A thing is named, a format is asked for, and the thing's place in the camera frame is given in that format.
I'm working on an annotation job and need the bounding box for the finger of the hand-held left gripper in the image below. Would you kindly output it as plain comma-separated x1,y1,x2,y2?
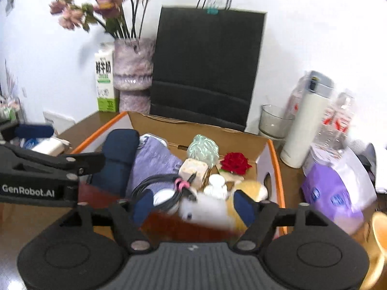
0,122,55,143
0,143,107,185

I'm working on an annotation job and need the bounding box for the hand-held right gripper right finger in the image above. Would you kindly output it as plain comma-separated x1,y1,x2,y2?
233,189,330,252

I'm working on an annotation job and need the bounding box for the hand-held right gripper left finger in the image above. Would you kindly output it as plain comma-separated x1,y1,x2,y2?
59,189,155,253

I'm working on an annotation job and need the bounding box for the white round jar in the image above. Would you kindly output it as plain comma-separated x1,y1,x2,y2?
153,189,179,215

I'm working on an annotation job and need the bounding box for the black cable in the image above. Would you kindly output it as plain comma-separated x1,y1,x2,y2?
131,172,198,210

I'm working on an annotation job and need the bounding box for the white and yellow plush toy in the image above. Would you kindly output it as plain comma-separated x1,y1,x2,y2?
178,180,269,233

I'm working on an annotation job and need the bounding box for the purple cloth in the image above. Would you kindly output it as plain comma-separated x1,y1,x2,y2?
125,136,183,198

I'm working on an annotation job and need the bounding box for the navy blue pouch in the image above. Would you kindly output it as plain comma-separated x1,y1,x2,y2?
91,129,140,198

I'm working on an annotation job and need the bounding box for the orange cardboard box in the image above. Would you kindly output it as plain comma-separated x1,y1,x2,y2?
70,111,287,244

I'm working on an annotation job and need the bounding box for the wooden desk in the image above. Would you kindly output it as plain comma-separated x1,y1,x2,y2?
0,110,387,290

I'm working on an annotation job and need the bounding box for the red rose on card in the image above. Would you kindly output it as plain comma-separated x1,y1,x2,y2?
216,152,253,177

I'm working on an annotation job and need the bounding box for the white square box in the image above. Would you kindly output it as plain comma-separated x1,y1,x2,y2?
178,158,211,189

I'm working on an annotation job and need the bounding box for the pale green wrapped item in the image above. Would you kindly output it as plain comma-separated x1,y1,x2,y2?
186,134,220,168

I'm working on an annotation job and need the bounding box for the purple tissue pack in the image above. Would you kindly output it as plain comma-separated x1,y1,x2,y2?
301,161,365,234

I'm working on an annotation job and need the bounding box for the clear glass cup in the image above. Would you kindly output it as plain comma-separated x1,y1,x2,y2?
258,104,295,141

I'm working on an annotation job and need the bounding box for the green white milk carton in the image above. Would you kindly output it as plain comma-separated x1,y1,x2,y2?
94,43,120,113

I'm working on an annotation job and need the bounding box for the white thermos bottle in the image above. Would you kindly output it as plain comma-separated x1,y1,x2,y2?
280,70,335,169

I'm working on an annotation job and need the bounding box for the white plastic bag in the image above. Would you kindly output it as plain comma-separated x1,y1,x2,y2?
308,145,378,215

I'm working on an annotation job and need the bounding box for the pink marbled vase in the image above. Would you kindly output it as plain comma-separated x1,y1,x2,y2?
113,38,155,114

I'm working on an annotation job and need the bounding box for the clear plastic water bottle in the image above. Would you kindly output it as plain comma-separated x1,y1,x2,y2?
313,92,356,154

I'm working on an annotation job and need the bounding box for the yellow mug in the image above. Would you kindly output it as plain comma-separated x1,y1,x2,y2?
361,211,387,290

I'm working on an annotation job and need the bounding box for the black paper bag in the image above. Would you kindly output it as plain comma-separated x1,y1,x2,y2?
149,0,267,132

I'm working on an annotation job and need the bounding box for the dried pink roses bouquet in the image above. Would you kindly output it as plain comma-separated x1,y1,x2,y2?
49,0,156,40

